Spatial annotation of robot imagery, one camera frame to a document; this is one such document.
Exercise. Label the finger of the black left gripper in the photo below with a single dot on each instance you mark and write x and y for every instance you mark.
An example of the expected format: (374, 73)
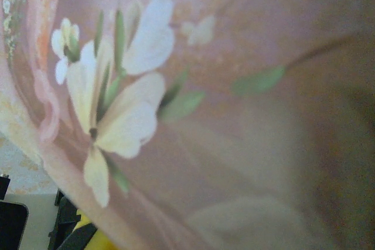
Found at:
(64, 232)
(11, 226)

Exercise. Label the pink decorated keepsake box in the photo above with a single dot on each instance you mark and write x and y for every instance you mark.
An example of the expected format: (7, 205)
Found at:
(234, 144)

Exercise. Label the small padlock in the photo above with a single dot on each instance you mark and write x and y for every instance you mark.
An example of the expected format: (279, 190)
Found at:
(101, 242)

